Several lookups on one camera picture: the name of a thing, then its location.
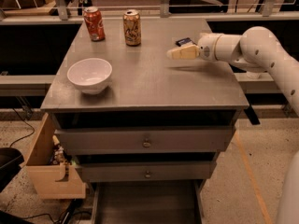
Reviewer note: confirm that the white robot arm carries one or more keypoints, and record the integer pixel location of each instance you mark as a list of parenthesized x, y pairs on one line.
[(257, 50)]

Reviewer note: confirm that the clear sanitizer bottle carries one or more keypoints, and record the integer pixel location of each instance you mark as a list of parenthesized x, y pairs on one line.
[(253, 75)]

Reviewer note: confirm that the black chair edge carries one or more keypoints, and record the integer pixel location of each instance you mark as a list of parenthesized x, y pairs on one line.
[(10, 164)]

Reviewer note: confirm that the grey drawer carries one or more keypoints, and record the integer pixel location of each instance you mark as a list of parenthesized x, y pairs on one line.
[(148, 202), (144, 171), (108, 141)]

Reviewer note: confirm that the grey middle drawer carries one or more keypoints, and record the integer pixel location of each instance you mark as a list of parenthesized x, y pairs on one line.
[(144, 171)]

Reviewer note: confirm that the white bowl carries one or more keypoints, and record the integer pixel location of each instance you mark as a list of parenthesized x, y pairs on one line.
[(90, 76)]

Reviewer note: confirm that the orange LaCroix can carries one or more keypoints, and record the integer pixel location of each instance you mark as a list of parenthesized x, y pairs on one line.
[(132, 27)]

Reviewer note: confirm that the blue rxbar wrapper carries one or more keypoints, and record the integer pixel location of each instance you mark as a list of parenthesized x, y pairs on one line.
[(184, 41)]

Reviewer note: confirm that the wooden crate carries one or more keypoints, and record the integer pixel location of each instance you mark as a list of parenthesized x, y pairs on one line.
[(51, 181)]

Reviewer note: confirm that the red soda can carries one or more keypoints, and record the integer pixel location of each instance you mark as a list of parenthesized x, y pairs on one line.
[(94, 23)]

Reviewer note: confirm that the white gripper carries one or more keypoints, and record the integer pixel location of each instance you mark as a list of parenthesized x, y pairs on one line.
[(207, 48)]

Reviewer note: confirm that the grey bottom drawer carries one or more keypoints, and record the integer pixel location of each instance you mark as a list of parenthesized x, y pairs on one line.
[(148, 202)]

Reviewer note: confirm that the grey top drawer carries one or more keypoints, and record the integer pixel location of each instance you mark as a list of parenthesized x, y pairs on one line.
[(108, 141)]

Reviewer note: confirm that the grey drawer cabinet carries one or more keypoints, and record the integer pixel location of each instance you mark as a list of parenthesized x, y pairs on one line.
[(148, 91)]

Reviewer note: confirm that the items inside wooden crate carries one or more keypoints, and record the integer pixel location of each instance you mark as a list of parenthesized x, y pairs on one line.
[(58, 155)]

